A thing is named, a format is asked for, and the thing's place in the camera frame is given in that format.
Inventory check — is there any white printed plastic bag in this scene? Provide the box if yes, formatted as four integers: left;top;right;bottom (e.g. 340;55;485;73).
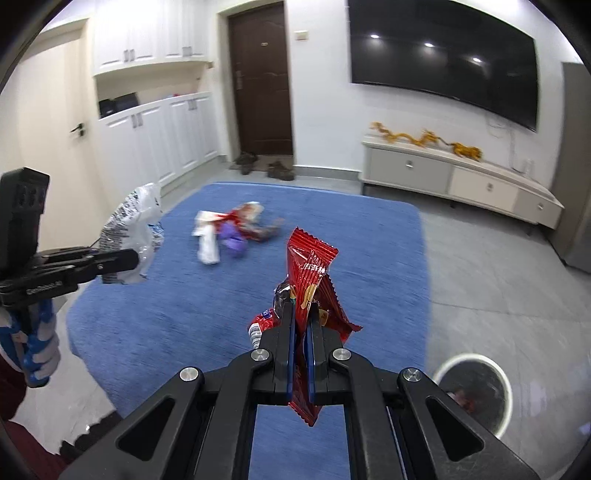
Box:
98;183;164;285

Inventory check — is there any red snack packet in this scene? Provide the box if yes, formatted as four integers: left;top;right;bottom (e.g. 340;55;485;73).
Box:
246;226;364;428

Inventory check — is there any red white paper bag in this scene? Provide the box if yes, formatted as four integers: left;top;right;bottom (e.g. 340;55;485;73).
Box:
191;201;264;240

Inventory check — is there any clear red plastic wrapper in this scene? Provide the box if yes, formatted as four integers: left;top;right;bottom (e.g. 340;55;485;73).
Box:
249;218;284;242

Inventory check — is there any white rimmed trash bin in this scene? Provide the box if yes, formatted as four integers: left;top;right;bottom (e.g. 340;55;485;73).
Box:
433;353;514;439

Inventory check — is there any white tissue trash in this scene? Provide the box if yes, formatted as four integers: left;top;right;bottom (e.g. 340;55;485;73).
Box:
197;225;221;265

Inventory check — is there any blue white gloved hand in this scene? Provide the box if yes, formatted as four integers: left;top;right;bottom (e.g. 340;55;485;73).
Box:
1;299;61;388

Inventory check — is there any blue shaggy rug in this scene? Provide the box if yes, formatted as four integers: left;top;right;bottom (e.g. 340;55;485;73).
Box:
65;182;432;480

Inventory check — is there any white shoe cabinet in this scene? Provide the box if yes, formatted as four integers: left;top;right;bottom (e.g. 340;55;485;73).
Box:
97;92;219;197

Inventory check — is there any purple wrapper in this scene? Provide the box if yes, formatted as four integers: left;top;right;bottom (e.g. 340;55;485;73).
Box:
218;222;247;257

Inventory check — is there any left brown shoe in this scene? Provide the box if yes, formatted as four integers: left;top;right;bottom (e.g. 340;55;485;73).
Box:
233;152;259;175

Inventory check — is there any brown shoe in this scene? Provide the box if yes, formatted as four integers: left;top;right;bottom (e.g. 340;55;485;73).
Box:
266;160;296;181
233;152;259;175

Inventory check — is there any right brown shoe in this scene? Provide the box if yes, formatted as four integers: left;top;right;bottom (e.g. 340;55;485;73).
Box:
266;160;296;181

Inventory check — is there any white TV cabinet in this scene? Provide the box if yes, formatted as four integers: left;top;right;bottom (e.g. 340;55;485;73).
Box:
360;136;564;229

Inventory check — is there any golden tiger ornament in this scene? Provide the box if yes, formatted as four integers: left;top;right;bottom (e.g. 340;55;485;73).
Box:
450;142;483;162

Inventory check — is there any golden dragon ornament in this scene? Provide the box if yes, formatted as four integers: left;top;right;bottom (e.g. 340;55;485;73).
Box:
370;122;439;147

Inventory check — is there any brown entrance door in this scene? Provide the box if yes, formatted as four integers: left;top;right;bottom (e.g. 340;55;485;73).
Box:
228;2;294;155

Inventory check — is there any steel refrigerator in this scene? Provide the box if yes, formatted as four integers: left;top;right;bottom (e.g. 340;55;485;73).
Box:
550;63;591;273

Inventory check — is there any wall mounted television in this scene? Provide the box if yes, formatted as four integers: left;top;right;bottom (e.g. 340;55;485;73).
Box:
348;0;539;131

